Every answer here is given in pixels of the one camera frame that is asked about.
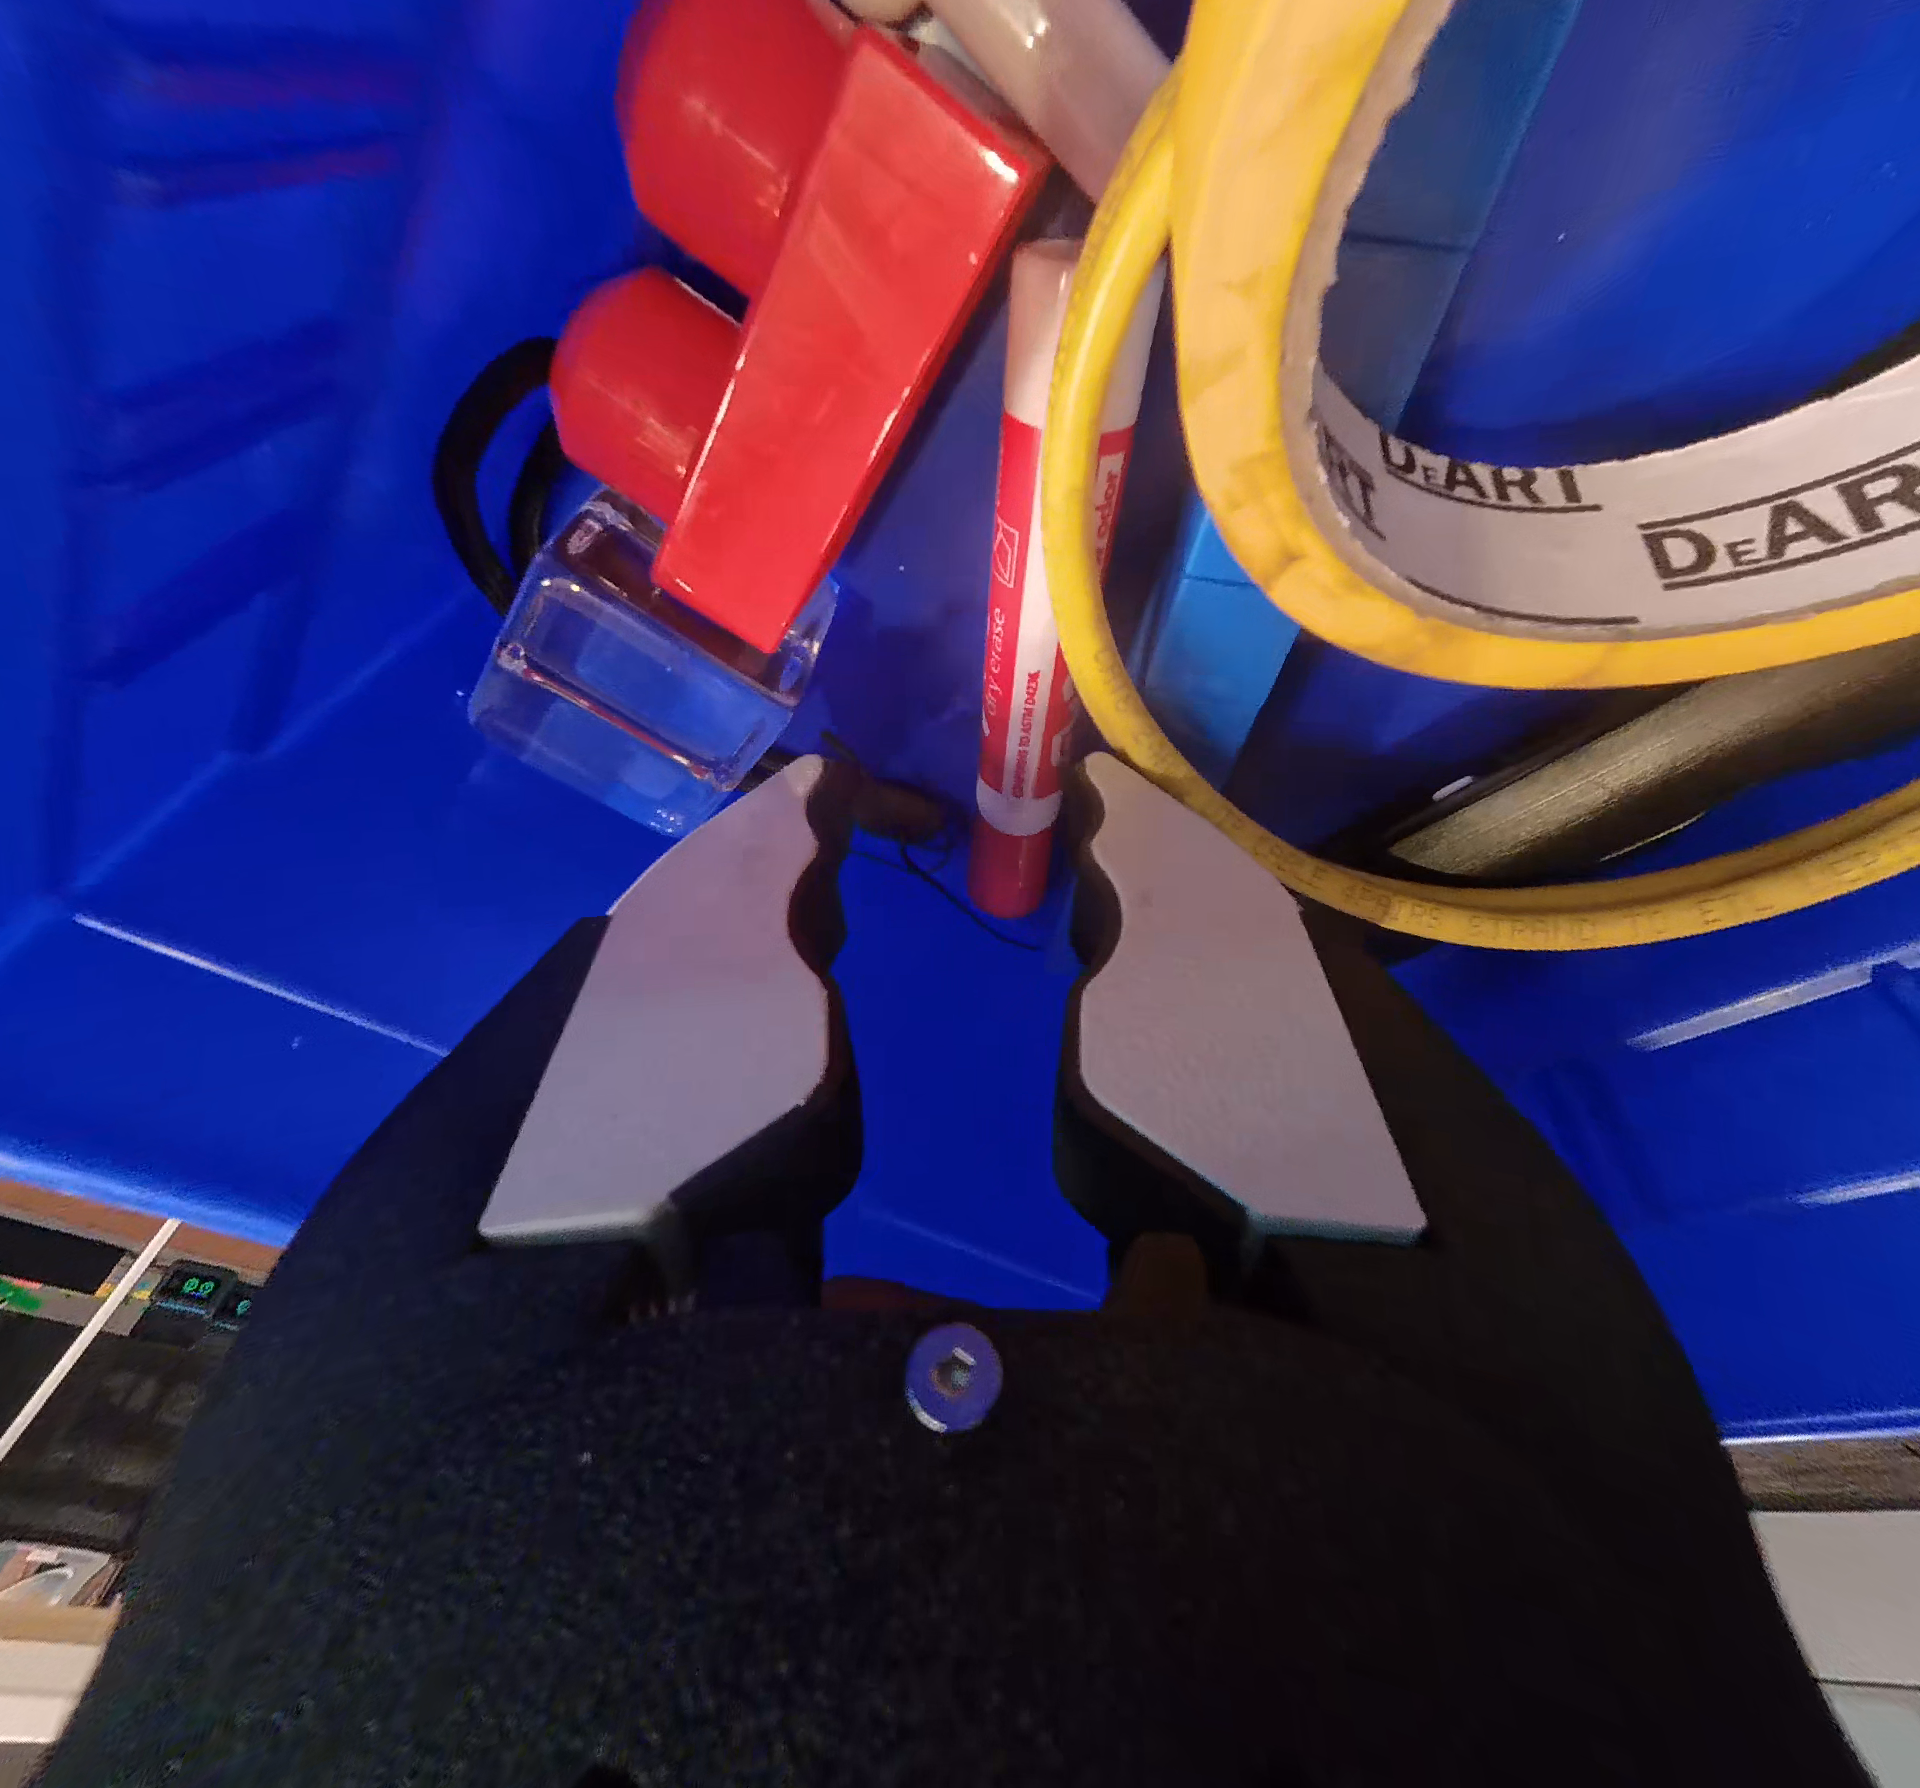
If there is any yellow tape roll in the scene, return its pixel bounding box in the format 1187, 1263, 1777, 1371
1170, 0, 1920, 692

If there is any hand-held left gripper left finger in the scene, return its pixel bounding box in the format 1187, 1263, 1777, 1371
474, 752, 868, 1254

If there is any black elastic cord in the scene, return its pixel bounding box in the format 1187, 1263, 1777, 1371
431, 336, 563, 620

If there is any white plastic handle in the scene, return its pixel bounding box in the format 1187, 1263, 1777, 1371
814, 0, 1171, 193

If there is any large blue plastic bin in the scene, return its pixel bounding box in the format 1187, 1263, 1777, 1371
0, 0, 1920, 1446

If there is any clear plastic cube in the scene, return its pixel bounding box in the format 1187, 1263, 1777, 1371
468, 490, 839, 838

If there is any dark grey flat bar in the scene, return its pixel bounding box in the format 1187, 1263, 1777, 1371
1385, 640, 1920, 882

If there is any red and white marker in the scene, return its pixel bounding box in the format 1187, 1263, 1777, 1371
966, 241, 1164, 921

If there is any black device green display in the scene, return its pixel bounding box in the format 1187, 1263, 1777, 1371
142, 1254, 279, 1349

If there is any light blue block strip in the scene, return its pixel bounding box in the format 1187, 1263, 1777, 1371
1123, 0, 1652, 771

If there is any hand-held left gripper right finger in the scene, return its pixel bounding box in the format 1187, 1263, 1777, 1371
1050, 751, 1434, 1254

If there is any yellow network cable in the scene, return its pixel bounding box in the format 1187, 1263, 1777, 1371
1038, 63, 1920, 954

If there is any red double-peg block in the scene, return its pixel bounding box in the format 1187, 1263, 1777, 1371
546, 0, 1051, 658

